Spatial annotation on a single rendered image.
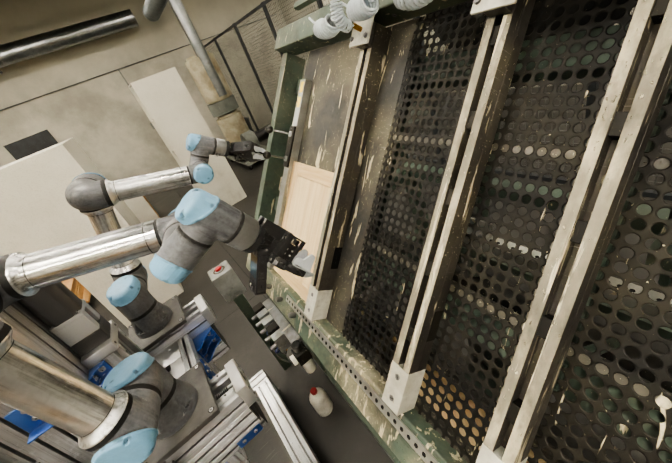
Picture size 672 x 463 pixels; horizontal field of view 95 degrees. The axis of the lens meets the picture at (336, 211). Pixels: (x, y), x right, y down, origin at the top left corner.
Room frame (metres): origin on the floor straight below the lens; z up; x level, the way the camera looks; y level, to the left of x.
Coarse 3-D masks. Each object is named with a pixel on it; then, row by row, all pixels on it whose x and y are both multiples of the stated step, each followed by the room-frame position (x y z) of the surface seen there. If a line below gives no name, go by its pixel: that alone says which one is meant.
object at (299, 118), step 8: (304, 80) 1.56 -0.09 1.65; (304, 88) 1.55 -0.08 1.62; (304, 96) 1.54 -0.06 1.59; (296, 104) 1.57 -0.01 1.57; (304, 104) 1.53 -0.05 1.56; (296, 112) 1.54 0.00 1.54; (304, 112) 1.53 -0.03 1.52; (296, 120) 1.52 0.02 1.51; (304, 120) 1.52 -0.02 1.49; (296, 128) 1.50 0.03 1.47; (296, 136) 1.49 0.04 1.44; (296, 144) 1.49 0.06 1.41; (296, 152) 1.48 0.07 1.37; (296, 160) 1.47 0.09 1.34; (288, 168) 1.45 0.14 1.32; (288, 176) 1.44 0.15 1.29; (288, 184) 1.43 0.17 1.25; (280, 192) 1.45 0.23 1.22; (280, 200) 1.43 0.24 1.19; (280, 208) 1.40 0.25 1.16; (280, 216) 1.39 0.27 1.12; (280, 224) 1.38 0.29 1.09
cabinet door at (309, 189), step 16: (304, 176) 1.33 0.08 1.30; (320, 176) 1.22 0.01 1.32; (288, 192) 1.42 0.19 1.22; (304, 192) 1.29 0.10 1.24; (320, 192) 1.18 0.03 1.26; (288, 208) 1.37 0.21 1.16; (304, 208) 1.25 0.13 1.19; (320, 208) 1.14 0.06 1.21; (288, 224) 1.33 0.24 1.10; (304, 224) 1.21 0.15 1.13; (320, 224) 1.10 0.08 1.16; (304, 240) 1.17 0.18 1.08; (288, 272) 1.19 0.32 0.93; (304, 288) 1.04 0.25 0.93
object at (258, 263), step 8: (264, 248) 0.59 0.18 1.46; (256, 256) 0.58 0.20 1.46; (264, 256) 0.58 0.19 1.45; (256, 264) 0.57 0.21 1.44; (264, 264) 0.58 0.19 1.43; (256, 272) 0.57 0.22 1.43; (264, 272) 0.57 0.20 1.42; (256, 280) 0.56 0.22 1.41; (264, 280) 0.57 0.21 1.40; (256, 288) 0.56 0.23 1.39; (264, 288) 0.56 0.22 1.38
